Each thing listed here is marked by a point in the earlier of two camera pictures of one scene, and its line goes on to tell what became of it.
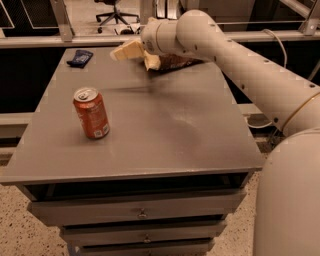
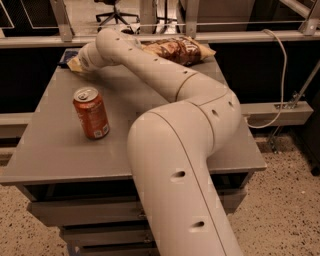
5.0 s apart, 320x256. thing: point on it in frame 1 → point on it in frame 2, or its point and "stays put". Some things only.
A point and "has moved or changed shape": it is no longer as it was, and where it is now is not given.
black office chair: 115,14 stays put
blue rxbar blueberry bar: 82,57 has moved or changed shape
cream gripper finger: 131,50 → 74,64
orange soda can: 90,105 stays put
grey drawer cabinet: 176,162 stays put
